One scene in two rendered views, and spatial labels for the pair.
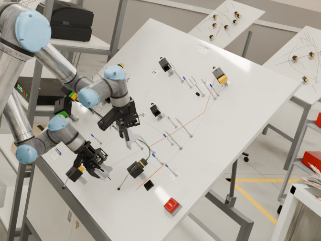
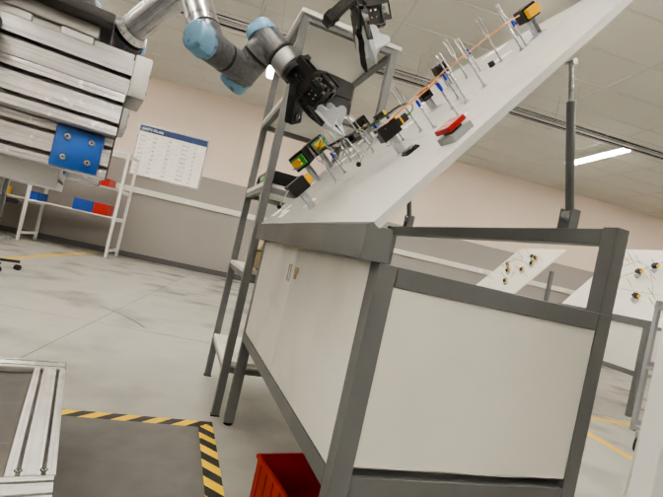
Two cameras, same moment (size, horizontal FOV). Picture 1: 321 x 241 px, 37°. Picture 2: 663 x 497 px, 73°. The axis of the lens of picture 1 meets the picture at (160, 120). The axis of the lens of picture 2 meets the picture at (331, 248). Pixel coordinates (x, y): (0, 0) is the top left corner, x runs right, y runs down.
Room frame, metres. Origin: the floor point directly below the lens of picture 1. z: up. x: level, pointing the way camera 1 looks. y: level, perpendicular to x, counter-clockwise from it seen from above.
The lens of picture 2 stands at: (0.84, -0.27, 0.79)
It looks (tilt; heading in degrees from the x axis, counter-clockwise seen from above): 1 degrees up; 20
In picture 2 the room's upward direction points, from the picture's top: 13 degrees clockwise
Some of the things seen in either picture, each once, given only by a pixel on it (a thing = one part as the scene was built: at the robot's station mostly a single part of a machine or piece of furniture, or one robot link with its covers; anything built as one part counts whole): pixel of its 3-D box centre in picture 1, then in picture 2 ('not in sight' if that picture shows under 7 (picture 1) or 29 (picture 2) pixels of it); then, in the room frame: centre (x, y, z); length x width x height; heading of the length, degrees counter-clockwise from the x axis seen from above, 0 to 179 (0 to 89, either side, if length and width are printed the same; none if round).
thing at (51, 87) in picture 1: (46, 91); (293, 187); (2.86, 0.74, 1.09); 0.35 x 0.33 x 0.07; 39
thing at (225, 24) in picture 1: (214, 49); (510, 296); (8.27, -0.60, 0.83); 1.18 x 0.72 x 1.65; 28
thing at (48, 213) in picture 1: (50, 212); (269, 297); (2.32, 0.46, 0.60); 0.55 x 0.02 x 0.39; 39
